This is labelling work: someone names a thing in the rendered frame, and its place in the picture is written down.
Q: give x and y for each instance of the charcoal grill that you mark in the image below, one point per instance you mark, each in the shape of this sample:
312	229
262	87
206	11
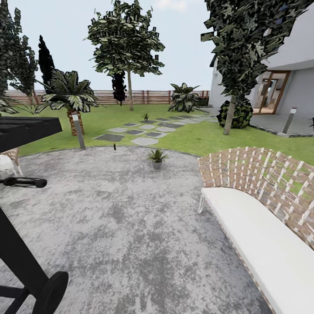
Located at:
15	132

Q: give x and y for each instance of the door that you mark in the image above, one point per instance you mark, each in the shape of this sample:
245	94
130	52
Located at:
270	90

